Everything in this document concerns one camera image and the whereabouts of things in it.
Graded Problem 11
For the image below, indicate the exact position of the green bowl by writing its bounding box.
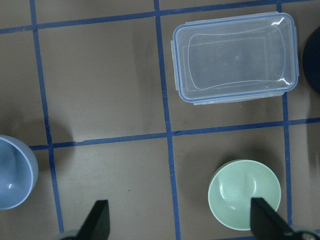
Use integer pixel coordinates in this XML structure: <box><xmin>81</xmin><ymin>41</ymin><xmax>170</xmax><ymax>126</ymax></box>
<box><xmin>207</xmin><ymin>159</ymin><xmax>282</xmax><ymax>231</ymax></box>

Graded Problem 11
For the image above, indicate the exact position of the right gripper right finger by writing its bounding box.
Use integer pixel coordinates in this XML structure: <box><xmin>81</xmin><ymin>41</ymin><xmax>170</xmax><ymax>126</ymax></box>
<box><xmin>250</xmin><ymin>197</ymin><xmax>320</xmax><ymax>240</ymax></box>

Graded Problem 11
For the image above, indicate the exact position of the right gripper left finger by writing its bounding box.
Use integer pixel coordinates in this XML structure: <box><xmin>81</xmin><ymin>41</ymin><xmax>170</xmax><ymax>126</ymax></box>
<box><xmin>59</xmin><ymin>199</ymin><xmax>111</xmax><ymax>240</ymax></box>

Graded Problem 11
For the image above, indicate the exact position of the clear plastic food container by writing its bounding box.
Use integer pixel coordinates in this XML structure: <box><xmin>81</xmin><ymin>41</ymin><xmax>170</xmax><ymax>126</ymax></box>
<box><xmin>170</xmin><ymin>11</ymin><xmax>299</xmax><ymax>105</ymax></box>

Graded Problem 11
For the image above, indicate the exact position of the blue bowl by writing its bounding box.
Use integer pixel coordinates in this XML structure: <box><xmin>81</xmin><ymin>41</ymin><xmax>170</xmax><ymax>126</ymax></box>
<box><xmin>0</xmin><ymin>135</ymin><xmax>39</xmax><ymax>211</ymax></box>

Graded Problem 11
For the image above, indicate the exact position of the dark blue saucepan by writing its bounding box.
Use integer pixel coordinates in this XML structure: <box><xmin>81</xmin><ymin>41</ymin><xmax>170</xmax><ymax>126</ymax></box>
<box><xmin>302</xmin><ymin>27</ymin><xmax>320</xmax><ymax>94</ymax></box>

